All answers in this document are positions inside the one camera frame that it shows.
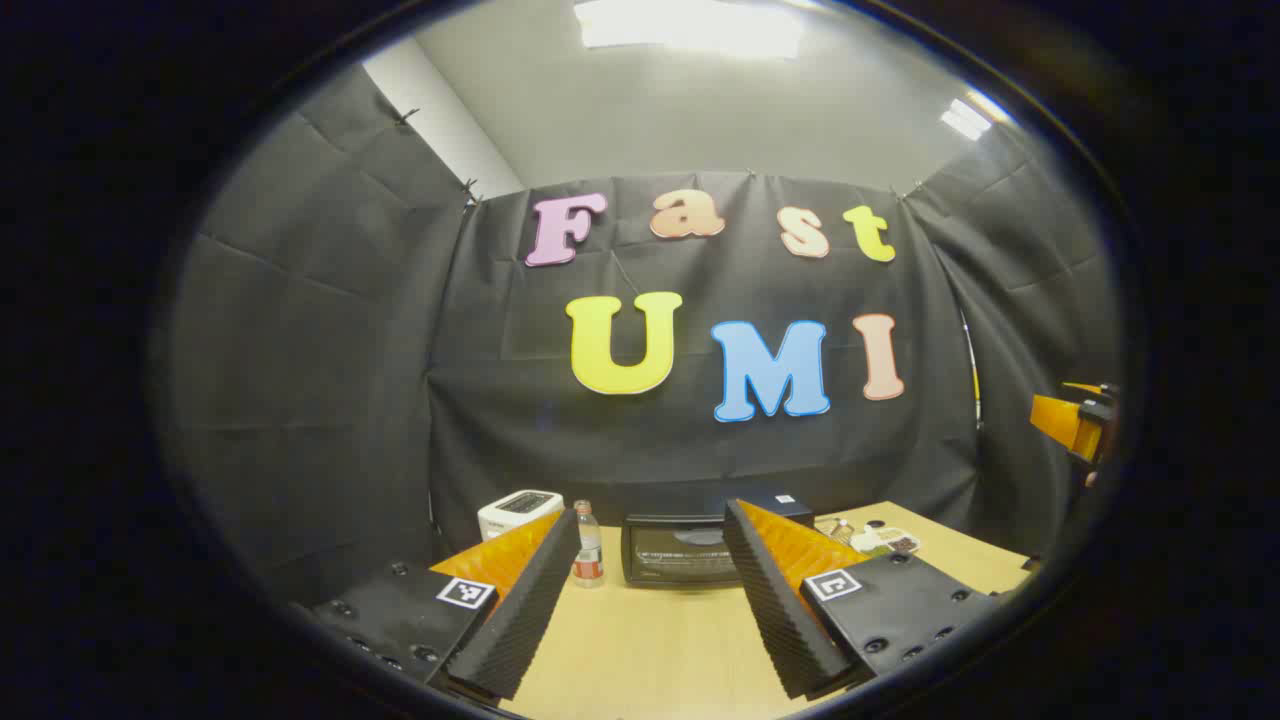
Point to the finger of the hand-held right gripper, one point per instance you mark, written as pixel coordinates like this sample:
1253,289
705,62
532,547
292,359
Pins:
1060,420
1080,387

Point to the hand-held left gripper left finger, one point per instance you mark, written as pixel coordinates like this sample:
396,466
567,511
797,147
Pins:
525,610

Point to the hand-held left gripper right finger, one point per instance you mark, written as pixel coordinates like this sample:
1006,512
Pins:
775,610

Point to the black electric oven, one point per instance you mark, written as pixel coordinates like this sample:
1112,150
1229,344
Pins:
675,550

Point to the clear bottle with red label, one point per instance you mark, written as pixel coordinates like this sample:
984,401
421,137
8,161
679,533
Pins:
588,550

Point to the white toaster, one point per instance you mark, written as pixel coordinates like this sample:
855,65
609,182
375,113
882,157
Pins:
515,505

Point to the white divided plate of beans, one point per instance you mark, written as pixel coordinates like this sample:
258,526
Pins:
890,543

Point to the ceiling light panel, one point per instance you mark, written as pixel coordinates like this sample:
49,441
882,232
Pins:
968,118
690,25

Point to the black backdrop cloth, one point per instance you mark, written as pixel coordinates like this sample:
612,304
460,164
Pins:
300,350

